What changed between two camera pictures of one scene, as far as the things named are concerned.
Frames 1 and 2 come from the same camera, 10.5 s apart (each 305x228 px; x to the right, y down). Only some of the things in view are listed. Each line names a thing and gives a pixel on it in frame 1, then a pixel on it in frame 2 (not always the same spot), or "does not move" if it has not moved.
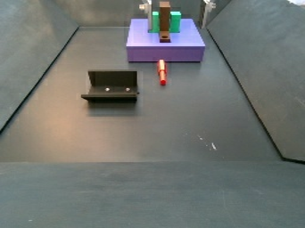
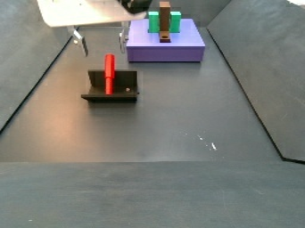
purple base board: x=186 y=45 does not move
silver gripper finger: x=146 y=5 -> x=78 y=38
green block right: x=175 y=19 does not move
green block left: x=155 y=22 does not move
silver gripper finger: x=209 y=6 -> x=123 y=36
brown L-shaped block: x=164 y=9 does not move
